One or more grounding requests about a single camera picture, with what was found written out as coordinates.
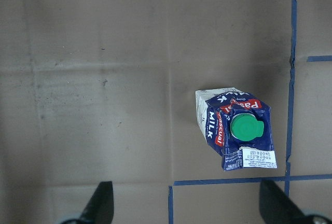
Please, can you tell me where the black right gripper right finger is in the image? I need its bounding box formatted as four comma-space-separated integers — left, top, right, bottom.
259, 179, 332, 224

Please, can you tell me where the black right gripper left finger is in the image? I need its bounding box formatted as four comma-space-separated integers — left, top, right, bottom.
77, 181, 114, 224

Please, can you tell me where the blue white milk carton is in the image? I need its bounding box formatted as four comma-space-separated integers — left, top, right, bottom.
196, 88, 278, 171

